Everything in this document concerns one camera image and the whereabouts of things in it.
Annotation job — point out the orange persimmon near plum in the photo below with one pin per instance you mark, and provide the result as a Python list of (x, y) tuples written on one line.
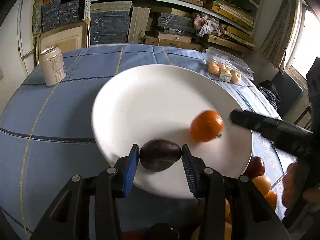
[(263, 184)]

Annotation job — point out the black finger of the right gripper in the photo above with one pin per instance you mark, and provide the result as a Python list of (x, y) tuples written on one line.
[(286, 137)]

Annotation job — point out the white round plate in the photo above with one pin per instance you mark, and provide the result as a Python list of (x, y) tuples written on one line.
[(159, 101)]

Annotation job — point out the pink white cloth bundle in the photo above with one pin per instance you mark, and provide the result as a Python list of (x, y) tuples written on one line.
[(205, 25)]

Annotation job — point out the dark chair with clothes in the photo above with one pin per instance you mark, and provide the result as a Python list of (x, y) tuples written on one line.
[(282, 92)]

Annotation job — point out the dark brown tomato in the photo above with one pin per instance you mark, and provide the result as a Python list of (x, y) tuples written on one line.
[(158, 154)]

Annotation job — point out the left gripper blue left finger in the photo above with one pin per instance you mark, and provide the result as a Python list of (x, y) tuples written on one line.
[(130, 168)]

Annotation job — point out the beige framed panel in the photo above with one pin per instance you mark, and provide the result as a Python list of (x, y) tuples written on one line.
[(67, 37)]

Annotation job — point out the white beverage can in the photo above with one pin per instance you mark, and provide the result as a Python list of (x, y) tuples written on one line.
[(52, 65)]

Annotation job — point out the orange tangerine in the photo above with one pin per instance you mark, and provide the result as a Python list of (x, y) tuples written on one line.
[(206, 126)]

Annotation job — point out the right hand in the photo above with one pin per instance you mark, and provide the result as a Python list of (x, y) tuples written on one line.
[(311, 195)]

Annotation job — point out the clear plastic fruit box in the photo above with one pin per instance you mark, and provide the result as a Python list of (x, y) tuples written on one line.
[(227, 68)]

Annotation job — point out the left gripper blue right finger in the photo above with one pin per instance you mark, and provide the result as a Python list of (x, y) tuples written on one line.
[(193, 166)]

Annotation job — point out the dark red plum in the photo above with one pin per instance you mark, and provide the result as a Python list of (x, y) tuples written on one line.
[(255, 168)]

